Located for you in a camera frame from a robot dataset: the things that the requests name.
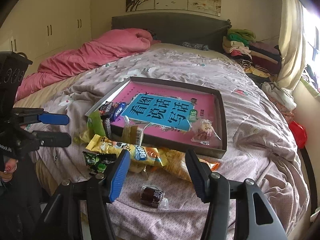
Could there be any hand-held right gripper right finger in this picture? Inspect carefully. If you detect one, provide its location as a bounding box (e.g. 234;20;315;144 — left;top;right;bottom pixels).
185;149;288;240

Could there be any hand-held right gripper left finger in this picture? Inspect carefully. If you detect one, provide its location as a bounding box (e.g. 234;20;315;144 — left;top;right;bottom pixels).
32;149;131;240

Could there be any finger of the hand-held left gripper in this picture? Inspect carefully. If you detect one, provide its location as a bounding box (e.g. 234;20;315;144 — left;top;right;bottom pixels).
31;131;72;148
11;107;70;126

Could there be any orange bread packet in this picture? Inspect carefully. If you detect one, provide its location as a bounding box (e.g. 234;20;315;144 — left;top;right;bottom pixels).
129;148;220;183

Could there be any dark green snack packet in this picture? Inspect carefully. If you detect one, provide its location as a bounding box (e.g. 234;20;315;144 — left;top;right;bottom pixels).
82;151;117;176

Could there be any yellow cartoon snack packet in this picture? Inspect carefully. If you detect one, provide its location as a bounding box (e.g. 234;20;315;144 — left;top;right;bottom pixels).
85;134;167;167

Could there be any clear cake packet with barcode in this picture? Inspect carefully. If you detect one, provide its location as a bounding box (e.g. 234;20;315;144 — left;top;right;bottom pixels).
121;122;145;145

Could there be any green pastry packet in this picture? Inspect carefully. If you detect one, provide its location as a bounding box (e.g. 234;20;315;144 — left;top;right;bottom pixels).
79;111;107;143

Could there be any clear pastry packet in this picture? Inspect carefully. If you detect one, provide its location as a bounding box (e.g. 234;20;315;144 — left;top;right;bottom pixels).
191;119;222;146

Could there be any shallow grey cardboard box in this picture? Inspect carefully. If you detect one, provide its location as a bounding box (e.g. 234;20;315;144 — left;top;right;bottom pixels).
84;76;228;159

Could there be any blue and white biscuit packet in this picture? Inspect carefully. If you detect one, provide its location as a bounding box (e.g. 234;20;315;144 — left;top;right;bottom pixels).
113;102;128;121

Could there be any person's left hand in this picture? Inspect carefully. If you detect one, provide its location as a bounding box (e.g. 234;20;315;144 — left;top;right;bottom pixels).
0;152;18;183

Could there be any dark brown wrapped candy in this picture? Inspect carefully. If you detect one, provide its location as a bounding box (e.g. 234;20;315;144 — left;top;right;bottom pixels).
139;185;168;209

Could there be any black snack packet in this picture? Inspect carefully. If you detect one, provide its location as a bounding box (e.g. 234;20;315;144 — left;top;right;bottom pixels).
99;101;118;138

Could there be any pink duvet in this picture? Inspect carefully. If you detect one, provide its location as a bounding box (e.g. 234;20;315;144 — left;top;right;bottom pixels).
15;29;153;102

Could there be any cream wardrobe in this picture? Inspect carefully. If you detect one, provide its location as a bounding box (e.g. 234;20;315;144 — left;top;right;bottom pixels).
0;0;93;80

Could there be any lilac printed blanket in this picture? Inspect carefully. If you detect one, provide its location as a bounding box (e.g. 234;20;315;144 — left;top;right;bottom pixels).
15;42;310;240

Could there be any pink and blue book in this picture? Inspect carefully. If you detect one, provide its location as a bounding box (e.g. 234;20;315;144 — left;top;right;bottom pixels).
110;82;218;148

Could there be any red plastic bag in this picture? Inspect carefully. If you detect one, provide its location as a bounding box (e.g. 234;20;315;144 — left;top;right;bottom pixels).
288;120;307;149

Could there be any white crumpled cloth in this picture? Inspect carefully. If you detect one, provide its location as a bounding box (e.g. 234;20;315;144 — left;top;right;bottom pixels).
261;81;297;110

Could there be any dark patterned pillow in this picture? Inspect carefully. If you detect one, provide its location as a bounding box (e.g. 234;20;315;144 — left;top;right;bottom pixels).
181;41;210;51
146;30;162;42

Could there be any stack of folded clothes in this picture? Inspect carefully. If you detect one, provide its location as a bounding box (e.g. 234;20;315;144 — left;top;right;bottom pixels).
222;27;283;83

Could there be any green windowsill cloth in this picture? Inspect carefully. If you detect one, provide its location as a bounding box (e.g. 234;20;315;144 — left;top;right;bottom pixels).
300;77;320;95

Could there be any grey bed headboard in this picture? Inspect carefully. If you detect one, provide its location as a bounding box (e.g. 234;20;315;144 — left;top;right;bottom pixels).
111;16;232;53

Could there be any colourful clothes pile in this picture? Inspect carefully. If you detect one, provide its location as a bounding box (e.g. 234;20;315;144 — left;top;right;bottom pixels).
302;64;320;85

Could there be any cream curtain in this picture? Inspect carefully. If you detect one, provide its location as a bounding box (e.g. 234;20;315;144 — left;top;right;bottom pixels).
275;0;307;88

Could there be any window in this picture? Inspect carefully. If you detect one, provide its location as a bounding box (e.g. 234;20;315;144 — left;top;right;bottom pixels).
300;5;320;68

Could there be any dark bed frame rail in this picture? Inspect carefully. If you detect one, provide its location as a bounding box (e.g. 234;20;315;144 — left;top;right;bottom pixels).
297;147;316;205

